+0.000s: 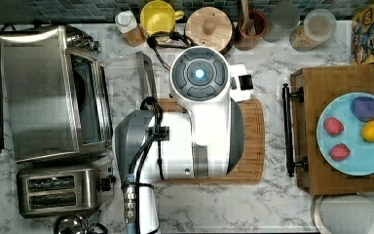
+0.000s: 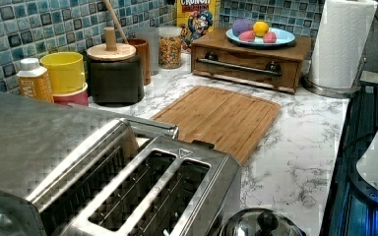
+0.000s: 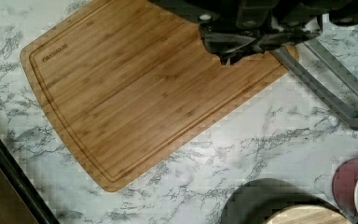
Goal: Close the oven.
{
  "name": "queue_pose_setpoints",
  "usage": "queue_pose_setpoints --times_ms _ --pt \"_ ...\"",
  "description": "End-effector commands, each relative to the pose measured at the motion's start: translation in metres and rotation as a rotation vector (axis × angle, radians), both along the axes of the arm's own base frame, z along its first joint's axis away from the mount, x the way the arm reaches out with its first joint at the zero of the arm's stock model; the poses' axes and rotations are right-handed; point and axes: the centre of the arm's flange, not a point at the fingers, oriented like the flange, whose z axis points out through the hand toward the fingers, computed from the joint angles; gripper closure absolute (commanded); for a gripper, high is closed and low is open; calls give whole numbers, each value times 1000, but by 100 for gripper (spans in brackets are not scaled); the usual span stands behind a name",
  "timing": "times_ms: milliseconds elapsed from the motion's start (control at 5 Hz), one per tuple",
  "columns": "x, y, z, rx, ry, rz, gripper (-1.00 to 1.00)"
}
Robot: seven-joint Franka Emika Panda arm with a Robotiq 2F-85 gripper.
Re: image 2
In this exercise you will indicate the bamboo cutting board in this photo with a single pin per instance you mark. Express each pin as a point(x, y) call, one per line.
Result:
point(233, 122)

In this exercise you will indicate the wooden drawer box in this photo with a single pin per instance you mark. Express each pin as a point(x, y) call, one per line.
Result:
point(278, 68)

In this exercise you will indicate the stainless steel two-slot toaster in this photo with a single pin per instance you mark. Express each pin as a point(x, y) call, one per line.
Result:
point(168, 188)

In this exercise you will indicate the glass jar with cereal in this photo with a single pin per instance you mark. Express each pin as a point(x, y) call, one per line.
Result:
point(169, 49)

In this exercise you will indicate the black canister wooden lid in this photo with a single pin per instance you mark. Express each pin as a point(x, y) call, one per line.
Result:
point(115, 71)

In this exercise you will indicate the brown ceramic utensil cup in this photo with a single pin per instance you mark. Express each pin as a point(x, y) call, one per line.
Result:
point(143, 50)

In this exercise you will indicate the Cap'n Crunch cereal box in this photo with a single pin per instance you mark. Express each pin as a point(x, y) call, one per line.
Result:
point(196, 18)

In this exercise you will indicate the pink toy fruit left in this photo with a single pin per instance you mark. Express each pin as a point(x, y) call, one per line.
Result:
point(247, 36)

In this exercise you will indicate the pink toy fruit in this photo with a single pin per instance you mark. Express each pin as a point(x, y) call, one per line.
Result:
point(247, 36)
point(270, 37)

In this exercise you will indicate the purple toy fruit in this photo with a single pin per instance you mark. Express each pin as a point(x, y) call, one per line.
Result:
point(241, 25)

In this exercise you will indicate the red cup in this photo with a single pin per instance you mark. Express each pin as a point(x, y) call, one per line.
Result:
point(77, 97)

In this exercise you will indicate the pink toy fruit right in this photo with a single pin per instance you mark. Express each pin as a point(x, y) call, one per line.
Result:
point(270, 37)

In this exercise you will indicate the yellow toy lemon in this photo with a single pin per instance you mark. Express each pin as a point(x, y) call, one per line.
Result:
point(260, 28)

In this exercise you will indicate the light blue plate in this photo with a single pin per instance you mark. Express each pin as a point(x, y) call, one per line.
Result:
point(283, 37)

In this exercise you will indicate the yellow cup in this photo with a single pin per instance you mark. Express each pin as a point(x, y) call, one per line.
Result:
point(65, 70)

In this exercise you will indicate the metal paper towel holder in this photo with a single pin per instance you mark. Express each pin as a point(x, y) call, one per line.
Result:
point(339, 93)

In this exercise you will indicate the orange bottle white cap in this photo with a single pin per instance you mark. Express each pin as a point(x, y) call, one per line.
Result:
point(34, 80)

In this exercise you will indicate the paper towel roll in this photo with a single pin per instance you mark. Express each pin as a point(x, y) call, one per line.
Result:
point(340, 40)

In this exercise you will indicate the wooden spoon handle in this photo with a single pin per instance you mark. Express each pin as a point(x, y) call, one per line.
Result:
point(115, 20)

